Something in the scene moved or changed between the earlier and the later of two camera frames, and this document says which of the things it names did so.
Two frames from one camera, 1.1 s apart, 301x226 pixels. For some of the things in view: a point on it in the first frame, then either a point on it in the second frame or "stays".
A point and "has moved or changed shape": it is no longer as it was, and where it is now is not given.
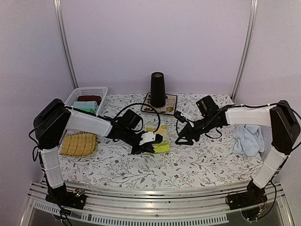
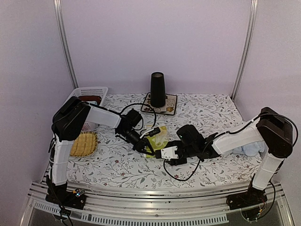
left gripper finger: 149,148 stays
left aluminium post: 58,5 stays
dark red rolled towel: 97,99 stays
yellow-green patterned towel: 164,146 has moved or changed shape
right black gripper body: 209,125 → 190,150
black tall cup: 157,90 stays
